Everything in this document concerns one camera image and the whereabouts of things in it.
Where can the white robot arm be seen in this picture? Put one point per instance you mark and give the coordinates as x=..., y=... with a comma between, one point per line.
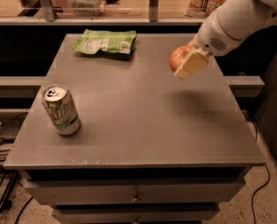
x=256, y=15

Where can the white 7up soda can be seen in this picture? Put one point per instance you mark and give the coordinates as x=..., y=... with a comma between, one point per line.
x=61, y=109

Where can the grey drawer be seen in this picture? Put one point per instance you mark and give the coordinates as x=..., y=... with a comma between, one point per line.
x=136, y=214
x=81, y=192

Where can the black power box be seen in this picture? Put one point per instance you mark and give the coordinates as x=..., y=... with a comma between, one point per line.
x=10, y=129

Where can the green rice chip bag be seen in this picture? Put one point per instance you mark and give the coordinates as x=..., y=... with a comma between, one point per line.
x=91, y=42

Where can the grey lower drawer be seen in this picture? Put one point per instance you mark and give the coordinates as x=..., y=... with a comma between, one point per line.
x=136, y=214

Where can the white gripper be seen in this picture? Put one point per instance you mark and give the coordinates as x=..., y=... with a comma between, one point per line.
x=213, y=34

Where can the clear plastic container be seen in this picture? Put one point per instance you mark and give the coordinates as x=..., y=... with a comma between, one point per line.
x=88, y=8

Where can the grey upper drawer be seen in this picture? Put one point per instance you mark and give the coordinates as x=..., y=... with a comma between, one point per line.
x=81, y=192

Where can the metal shelf rail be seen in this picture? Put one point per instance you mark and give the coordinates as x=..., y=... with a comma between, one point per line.
x=100, y=21

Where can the red apple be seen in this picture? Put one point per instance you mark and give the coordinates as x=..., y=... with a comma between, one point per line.
x=178, y=56

